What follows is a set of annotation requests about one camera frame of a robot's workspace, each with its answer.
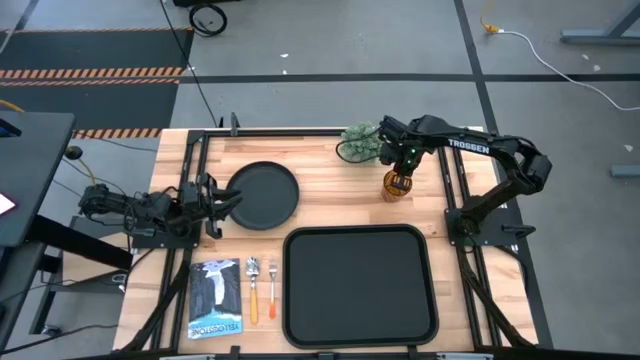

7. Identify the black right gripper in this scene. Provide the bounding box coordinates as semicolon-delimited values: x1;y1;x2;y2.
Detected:
379;139;420;195

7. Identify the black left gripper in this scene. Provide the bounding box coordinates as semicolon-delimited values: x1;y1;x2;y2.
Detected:
178;172;243;240

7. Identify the amber plastic cup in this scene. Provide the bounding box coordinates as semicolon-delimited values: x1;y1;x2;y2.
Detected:
381;169;414;203

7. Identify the round black plate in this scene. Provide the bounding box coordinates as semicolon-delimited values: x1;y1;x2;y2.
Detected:
226;160;300;232

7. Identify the fork with orange handle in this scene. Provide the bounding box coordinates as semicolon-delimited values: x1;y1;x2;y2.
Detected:
267;259;279;321

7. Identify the black square tray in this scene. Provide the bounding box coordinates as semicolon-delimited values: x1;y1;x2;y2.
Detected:
281;223;440;350

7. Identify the small green artificial plant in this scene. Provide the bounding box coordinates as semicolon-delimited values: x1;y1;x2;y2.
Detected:
341;121;384;164

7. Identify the Yellowstone waterfall book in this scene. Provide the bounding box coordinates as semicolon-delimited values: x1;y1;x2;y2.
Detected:
187;257;244;341

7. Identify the black side desk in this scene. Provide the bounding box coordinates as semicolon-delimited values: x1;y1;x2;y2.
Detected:
0;110;77;249

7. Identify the black mat with hazard stripes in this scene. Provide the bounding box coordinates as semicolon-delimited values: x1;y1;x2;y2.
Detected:
0;27;195;140

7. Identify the grey desk foot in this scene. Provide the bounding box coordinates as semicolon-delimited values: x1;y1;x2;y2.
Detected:
609;164;640;179

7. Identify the grey desk leg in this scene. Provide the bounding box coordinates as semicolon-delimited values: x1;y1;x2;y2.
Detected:
559;0;640;47

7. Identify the black cable loop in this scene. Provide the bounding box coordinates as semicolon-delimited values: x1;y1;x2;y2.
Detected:
335;130;386;165

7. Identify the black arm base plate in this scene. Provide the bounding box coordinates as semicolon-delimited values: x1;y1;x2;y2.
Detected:
130;218;202;250
444;206;522;248

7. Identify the black aluminium table frame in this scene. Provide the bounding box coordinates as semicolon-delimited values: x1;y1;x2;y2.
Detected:
119;127;539;360

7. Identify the spoon with orange handle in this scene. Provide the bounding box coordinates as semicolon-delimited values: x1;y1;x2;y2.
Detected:
245;256;261;326

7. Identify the yellow cable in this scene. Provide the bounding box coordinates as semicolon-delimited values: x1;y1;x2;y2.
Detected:
73;156;97;187

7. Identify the long black floor cable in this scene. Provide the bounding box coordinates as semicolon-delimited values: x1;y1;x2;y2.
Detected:
158;0;222;129

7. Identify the yellow cable plug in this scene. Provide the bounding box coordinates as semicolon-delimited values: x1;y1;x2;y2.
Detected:
479;0;501;35

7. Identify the coiled black floor cable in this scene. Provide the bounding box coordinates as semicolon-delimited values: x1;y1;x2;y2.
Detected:
188;3;229;38

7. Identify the white floor cable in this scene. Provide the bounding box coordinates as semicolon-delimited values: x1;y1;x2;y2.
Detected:
498;29;640;113

